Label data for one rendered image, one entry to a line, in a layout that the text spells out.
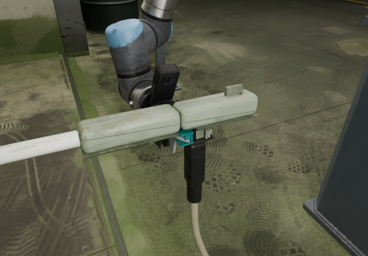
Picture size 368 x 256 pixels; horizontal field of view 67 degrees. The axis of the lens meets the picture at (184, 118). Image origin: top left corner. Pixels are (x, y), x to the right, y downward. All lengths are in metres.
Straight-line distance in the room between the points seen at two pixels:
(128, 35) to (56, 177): 0.67
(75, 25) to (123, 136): 2.01
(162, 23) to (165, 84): 0.27
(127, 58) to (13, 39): 1.78
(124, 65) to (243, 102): 0.32
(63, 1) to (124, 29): 1.69
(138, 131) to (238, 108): 0.18
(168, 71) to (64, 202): 0.66
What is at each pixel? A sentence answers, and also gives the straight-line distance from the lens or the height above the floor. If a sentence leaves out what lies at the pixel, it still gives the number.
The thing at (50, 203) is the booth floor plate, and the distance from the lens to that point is 1.07.
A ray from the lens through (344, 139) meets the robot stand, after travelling 0.89.
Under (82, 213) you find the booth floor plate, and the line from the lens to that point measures 1.00.
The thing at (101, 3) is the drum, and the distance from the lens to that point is 2.90.
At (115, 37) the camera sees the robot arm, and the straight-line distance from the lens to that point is 0.68.
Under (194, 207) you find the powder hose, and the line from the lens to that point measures 0.59.
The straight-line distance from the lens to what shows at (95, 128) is 0.41.
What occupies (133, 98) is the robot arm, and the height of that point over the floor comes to 0.47.
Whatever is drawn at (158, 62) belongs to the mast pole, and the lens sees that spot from 1.71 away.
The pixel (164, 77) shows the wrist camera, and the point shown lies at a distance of 0.54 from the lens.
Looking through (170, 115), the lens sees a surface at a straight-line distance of 0.43.
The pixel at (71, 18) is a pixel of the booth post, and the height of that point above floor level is 0.30.
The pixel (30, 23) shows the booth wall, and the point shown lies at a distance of 2.38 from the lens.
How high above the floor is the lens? 0.78
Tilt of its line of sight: 32 degrees down
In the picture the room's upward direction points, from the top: straight up
